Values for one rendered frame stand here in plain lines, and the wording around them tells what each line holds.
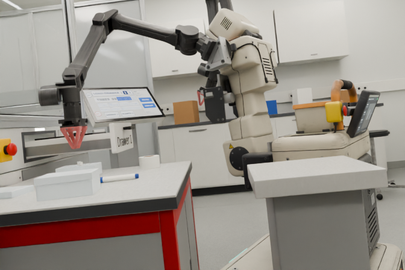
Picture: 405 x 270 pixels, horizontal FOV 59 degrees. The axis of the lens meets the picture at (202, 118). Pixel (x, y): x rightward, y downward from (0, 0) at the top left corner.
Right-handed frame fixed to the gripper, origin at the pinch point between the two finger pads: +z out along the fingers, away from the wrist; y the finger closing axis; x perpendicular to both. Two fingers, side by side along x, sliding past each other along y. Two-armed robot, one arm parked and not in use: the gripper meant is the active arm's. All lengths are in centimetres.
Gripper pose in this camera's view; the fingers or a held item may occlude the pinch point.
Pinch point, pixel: (75, 146)
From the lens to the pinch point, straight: 128.9
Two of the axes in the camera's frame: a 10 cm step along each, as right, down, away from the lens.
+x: 10.0, -1.0, -0.1
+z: 1.0, 10.0, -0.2
